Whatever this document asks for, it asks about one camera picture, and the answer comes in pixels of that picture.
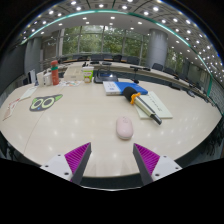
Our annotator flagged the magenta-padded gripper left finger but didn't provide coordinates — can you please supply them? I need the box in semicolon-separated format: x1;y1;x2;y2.
40;142;93;185

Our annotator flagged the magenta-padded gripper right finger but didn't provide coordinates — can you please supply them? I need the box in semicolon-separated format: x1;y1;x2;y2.
132;143;183;186

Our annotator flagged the pink computer mouse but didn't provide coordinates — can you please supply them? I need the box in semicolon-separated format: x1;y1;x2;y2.
115;115;134;141

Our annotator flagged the cat-face mouse pad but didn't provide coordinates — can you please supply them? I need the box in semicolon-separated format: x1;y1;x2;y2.
29;93;64;113

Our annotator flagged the pale green booklet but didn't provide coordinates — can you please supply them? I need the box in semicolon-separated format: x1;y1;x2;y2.
134;91;174;120

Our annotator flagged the colourful sticker sheet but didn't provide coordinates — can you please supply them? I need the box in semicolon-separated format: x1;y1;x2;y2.
58;79;83;88

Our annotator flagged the blue and white book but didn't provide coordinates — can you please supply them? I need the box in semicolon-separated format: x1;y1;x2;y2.
102;80;149;97

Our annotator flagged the printed paper cup with straw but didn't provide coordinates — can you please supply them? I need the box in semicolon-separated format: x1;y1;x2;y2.
81;65;95;84

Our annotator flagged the black conference microphone unit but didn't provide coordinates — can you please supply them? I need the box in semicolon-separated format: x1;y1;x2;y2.
93;71;119;84

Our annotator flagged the cream cardboard box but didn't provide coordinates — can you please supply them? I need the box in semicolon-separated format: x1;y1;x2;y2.
63;64;84;82

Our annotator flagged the group of dark office chairs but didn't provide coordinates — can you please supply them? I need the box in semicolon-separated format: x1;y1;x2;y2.
59;53;214;101

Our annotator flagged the group of ceiling lights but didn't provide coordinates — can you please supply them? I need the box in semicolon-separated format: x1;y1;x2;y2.
19;0;224;68

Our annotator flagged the black microphone with orange ring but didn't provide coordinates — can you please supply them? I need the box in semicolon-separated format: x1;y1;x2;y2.
122;86;163;126

